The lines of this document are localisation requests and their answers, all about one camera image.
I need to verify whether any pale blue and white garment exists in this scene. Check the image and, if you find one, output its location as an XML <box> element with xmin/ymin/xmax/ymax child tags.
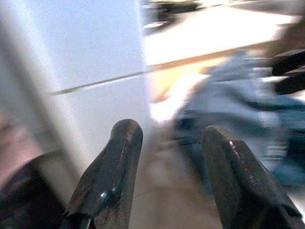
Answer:
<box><xmin>171</xmin><ymin>51</ymin><xmax>305</xmax><ymax>187</ymax></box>

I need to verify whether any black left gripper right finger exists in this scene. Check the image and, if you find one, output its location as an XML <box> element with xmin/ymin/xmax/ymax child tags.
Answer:
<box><xmin>201</xmin><ymin>125</ymin><xmax>305</xmax><ymax>229</ymax></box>

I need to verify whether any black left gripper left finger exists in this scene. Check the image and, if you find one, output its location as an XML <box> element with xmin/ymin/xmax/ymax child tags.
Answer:
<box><xmin>60</xmin><ymin>118</ymin><xmax>143</xmax><ymax>229</ymax></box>

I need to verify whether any dark round object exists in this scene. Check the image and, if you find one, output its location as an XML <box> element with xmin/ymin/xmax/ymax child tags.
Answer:
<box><xmin>0</xmin><ymin>152</ymin><xmax>69</xmax><ymax>229</ymax></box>

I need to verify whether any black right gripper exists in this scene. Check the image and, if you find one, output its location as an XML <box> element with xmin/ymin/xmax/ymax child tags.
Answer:
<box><xmin>270</xmin><ymin>49</ymin><xmax>305</xmax><ymax>95</ymax></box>

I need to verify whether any white washing machine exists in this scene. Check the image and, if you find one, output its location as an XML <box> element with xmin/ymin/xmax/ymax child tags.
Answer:
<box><xmin>0</xmin><ymin>0</ymin><xmax>153</xmax><ymax>206</ymax></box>

